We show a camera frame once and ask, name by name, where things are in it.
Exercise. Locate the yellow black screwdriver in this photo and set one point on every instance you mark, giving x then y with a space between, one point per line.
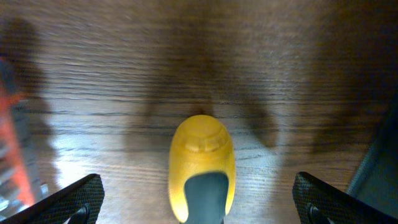
202 171

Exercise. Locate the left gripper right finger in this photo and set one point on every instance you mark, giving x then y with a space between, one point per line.
318 202

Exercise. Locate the orange bit holder strip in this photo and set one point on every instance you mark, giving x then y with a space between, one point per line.
17 192

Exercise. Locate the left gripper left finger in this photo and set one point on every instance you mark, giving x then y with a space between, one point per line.
80 202

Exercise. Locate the black box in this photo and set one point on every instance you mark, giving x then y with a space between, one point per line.
375 181

